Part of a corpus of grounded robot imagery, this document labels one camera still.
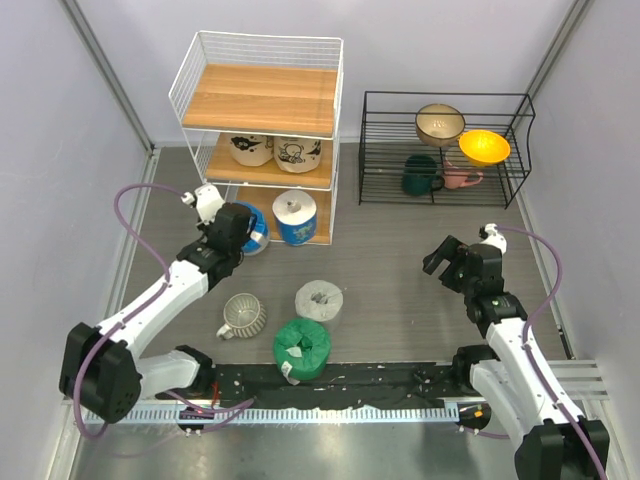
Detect blue white plastic-wrapped roll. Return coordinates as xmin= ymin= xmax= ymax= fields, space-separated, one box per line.
xmin=234 ymin=202 xmax=271 ymax=256

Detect white roll blue wrapper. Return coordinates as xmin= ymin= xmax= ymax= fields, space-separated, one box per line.
xmin=272 ymin=190 xmax=317 ymax=246

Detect brown paper roll with cartoon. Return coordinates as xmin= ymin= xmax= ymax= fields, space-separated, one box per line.
xmin=274 ymin=136 xmax=322 ymax=174

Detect grey paper towel roll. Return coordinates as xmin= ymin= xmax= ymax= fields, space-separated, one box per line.
xmin=294 ymin=280 xmax=344 ymax=332

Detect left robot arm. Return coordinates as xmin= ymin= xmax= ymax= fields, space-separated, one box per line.
xmin=59 ymin=203 xmax=255 ymax=424

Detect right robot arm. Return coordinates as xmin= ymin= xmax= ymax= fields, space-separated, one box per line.
xmin=423 ymin=224 xmax=610 ymax=479

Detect pink mug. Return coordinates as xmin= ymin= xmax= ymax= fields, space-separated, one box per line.
xmin=443 ymin=148 xmax=484 ymax=190

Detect dark green mug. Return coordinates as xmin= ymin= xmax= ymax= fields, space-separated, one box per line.
xmin=401 ymin=155 xmax=445 ymax=196

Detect grey ribbed mug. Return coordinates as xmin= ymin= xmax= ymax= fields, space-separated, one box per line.
xmin=216 ymin=293 xmax=267 ymax=340

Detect yellow bowl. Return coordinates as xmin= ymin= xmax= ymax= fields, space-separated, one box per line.
xmin=458 ymin=129 xmax=511 ymax=167

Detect brown glass bowl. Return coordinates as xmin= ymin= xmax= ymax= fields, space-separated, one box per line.
xmin=415 ymin=104 xmax=466 ymax=148

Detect green wrapped paper roll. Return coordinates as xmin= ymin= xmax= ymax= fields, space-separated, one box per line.
xmin=273 ymin=317 xmax=332 ymax=385

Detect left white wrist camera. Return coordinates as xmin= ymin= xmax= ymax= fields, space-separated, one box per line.
xmin=181 ymin=183 xmax=225 ymax=224

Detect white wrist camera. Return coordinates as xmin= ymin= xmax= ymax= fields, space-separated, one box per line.
xmin=181 ymin=183 xmax=225 ymax=224
xmin=479 ymin=223 xmax=507 ymax=254

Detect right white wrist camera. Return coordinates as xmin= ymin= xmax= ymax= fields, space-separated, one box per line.
xmin=479 ymin=223 xmax=507 ymax=254

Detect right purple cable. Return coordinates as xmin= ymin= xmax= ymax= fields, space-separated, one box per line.
xmin=459 ymin=225 xmax=609 ymax=480

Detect black wire rack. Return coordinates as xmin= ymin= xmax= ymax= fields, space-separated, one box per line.
xmin=358 ymin=90 xmax=536 ymax=208

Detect white wire wooden shelf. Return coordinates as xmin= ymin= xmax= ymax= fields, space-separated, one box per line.
xmin=168 ymin=30 xmax=344 ymax=245

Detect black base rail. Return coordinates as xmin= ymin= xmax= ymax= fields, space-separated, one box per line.
xmin=179 ymin=362 xmax=478 ymax=410

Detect slotted cable duct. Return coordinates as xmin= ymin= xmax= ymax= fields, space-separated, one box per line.
xmin=119 ymin=402 xmax=459 ymax=425

